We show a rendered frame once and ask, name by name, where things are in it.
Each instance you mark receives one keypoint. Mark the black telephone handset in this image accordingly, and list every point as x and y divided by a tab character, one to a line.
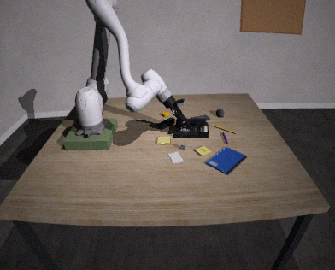
198	121

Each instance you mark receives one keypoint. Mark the blue notebook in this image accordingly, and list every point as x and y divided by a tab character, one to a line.
226	160

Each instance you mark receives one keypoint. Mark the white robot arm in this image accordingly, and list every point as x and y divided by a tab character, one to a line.
88	106

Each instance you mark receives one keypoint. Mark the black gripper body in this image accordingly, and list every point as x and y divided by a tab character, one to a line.
170	103

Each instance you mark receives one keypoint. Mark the black desk phone body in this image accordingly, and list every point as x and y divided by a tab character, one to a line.
196	131

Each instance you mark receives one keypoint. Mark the black computer mouse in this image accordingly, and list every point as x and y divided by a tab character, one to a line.
220	112

